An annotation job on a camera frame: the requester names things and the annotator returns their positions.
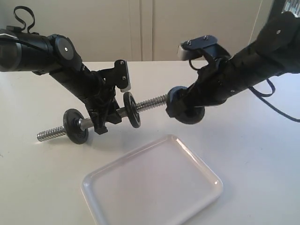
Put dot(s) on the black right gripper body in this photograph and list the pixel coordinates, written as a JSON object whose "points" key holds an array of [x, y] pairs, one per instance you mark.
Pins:
{"points": [[210, 88]]}

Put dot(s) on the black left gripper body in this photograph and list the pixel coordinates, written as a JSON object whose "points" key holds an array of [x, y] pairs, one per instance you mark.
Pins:
{"points": [[101, 104]]}

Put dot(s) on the black weight plate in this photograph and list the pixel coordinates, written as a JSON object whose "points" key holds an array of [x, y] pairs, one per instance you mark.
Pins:
{"points": [[176, 110], [131, 110], [72, 128]]}

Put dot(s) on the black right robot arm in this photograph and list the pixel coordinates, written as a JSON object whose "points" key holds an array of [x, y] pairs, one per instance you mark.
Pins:
{"points": [[275, 51]]}

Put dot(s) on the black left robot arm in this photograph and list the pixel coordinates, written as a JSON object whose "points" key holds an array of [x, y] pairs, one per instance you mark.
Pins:
{"points": [[56, 55]]}

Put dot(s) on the white rectangular tray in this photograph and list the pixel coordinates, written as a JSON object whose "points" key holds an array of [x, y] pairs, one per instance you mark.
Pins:
{"points": [[160, 183]]}

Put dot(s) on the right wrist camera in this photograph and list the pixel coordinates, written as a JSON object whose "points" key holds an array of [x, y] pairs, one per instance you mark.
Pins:
{"points": [[205, 46]]}

